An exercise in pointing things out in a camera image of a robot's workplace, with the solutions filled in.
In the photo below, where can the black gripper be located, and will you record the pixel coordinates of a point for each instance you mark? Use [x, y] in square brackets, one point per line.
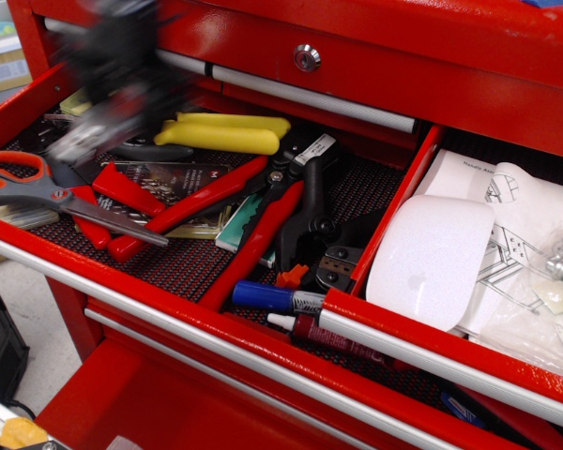
[120, 49]

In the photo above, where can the silver metal box cutter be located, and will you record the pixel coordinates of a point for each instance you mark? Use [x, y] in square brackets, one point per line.
[98, 130]

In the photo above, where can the open red left drawer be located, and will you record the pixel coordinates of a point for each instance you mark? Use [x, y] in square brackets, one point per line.
[165, 372]

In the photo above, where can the open red drawer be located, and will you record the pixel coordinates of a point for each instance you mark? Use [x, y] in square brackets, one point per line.
[165, 372]
[524, 387]

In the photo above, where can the teal white small box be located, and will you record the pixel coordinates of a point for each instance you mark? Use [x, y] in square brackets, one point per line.
[230, 236]

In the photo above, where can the open red right drawer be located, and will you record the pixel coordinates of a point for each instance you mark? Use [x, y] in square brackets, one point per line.
[524, 387]

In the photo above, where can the green blade case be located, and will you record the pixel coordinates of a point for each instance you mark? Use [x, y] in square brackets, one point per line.
[76, 104]

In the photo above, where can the black small cutters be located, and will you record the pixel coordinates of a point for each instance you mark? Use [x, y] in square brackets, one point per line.
[149, 152]

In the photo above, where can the clear drill bit case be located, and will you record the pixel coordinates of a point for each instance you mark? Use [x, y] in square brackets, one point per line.
[169, 182]

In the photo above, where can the clear plastic case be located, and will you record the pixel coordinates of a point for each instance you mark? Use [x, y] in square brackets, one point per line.
[27, 217]

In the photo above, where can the silver cabinet lock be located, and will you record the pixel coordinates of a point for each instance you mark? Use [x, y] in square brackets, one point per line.
[306, 58]

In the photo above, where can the red metal tool chest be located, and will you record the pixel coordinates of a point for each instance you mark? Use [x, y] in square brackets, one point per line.
[398, 81]

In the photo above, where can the blue cap marker pen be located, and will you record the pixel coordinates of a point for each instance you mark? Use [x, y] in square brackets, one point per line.
[276, 299]

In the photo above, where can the orange plastic clip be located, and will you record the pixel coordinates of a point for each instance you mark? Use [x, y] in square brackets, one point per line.
[292, 278]

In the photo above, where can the black ratchet crimping tool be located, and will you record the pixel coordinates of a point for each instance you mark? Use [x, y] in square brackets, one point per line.
[336, 218]

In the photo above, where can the red threadlocker bottle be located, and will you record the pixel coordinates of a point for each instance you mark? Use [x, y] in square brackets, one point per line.
[305, 328]

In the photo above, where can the white computer mouse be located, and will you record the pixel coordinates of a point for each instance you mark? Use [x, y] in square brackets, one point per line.
[428, 261]

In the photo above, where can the yellow sponge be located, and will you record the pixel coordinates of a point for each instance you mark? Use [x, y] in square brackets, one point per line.
[20, 432]

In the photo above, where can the white paper instruction sheet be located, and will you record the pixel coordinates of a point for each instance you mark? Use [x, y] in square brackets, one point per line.
[527, 211]

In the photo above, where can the clear bag of hardware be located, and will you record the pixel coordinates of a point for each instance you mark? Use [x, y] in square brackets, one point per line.
[528, 324]

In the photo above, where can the yellow handled pliers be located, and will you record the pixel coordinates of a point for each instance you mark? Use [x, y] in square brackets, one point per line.
[237, 133]

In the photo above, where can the red handled pliers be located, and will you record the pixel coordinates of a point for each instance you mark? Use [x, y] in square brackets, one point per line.
[112, 183]

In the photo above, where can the orange grey handled scissors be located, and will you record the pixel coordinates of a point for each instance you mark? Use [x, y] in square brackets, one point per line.
[27, 178]

